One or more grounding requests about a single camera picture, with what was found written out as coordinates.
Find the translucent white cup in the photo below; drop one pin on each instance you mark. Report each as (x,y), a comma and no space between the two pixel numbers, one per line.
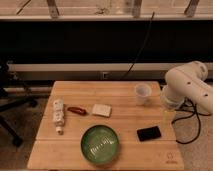
(142,93)

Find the white tube bottle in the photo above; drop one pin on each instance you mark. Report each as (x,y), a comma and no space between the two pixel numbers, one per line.
(58,116)

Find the red small tool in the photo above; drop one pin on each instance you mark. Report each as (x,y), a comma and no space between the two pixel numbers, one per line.
(77,110)

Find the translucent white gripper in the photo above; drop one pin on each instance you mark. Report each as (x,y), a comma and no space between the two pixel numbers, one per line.
(168,116)

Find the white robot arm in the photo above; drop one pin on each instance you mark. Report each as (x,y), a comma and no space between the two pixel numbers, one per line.
(187,81)

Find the green ceramic bowl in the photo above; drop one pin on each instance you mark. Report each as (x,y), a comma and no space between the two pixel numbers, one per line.
(100,145)

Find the black rectangular phone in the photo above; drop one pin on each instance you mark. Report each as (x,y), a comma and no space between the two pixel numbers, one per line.
(149,133)

